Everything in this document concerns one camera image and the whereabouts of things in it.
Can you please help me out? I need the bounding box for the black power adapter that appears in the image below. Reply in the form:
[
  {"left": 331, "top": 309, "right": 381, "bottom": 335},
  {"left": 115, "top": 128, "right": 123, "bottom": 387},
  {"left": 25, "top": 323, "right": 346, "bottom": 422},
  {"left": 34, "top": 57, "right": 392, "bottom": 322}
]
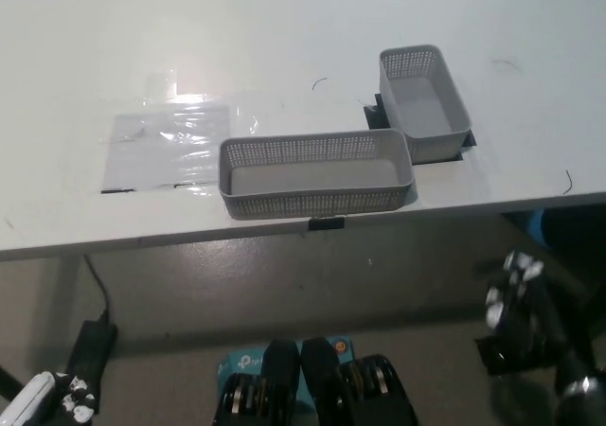
[{"left": 64, "top": 319, "right": 118, "bottom": 416}]

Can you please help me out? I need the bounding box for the black tape strip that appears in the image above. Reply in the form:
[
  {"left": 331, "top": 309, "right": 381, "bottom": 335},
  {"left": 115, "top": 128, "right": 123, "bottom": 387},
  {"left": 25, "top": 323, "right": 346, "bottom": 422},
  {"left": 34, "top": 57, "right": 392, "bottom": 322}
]
[{"left": 307, "top": 216, "right": 347, "bottom": 233}]

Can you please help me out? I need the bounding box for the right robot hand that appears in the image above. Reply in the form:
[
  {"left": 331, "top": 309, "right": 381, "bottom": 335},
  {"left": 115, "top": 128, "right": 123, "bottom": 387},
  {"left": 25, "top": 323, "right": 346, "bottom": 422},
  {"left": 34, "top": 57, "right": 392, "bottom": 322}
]
[{"left": 485, "top": 250, "right": 569, "bottom": 365}]

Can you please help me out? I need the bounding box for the black floor plate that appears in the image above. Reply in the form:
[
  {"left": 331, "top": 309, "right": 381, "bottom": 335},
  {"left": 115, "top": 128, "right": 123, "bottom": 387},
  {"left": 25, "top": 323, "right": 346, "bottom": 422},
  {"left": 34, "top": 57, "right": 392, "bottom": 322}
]
[{"left": 474, "top": 334, "right": 518, "bottom": 377}]

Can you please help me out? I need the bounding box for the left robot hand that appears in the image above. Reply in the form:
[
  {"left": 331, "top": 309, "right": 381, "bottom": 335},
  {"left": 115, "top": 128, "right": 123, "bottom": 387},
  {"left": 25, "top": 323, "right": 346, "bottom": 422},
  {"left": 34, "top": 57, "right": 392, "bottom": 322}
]
[{"left": 0, "top": 370, "right": 98, "bottom": 426}]

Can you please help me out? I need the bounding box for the black power cable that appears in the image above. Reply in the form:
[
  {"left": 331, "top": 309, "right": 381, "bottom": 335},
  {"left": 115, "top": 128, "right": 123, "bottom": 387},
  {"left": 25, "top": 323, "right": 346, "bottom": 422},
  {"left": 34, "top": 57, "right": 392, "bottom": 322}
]
[{"left": 83, "top": 254, "right": 111, "bottom": 324}]

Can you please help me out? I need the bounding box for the white table leg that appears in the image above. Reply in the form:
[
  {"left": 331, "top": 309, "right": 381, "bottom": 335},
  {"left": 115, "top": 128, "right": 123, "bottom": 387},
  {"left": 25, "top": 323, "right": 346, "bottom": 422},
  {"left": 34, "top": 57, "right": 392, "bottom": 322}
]
[{"left": 56, "top": 254, "right": 89, "bottom": 356}]

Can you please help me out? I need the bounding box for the clear plastic sheet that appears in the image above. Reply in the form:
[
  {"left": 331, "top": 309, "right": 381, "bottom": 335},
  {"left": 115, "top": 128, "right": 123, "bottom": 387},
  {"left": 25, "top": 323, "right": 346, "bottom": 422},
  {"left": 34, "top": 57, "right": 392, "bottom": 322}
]
[{"left": 100, "top": 103, "right": 233, "bottom": 194}]

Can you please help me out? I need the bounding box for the blue object under table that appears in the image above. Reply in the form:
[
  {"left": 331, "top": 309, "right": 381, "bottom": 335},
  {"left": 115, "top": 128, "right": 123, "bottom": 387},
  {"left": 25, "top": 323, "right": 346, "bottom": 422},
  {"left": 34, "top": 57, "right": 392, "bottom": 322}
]
[{"left": 524, "top": 210, "right": 550, "bottom": 250}]

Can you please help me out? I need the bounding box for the teal printed box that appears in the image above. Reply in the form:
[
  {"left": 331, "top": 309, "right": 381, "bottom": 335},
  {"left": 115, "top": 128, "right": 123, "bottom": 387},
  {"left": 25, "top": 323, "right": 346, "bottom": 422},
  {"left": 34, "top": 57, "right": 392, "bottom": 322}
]
[{"left": 217, "top": 334, "right": 354, "bottom": 404}]

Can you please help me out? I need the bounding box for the grey perforated plastic basket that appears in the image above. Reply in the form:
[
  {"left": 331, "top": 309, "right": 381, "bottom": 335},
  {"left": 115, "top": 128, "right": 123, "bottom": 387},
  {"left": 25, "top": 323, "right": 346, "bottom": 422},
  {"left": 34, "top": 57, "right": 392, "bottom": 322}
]
[
  {"left": 218, "top": 129, "right": 417, "bottom": 222},
  {"left": 378, "top": 44, "right": 475, "bottom": 166}
]

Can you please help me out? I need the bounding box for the black marker mat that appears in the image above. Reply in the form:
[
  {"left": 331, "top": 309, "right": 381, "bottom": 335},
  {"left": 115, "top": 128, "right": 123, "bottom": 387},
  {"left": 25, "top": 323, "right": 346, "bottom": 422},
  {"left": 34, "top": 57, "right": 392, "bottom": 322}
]
[{"left": 363, "top": 93, "right": 476, "bottom": 166}]

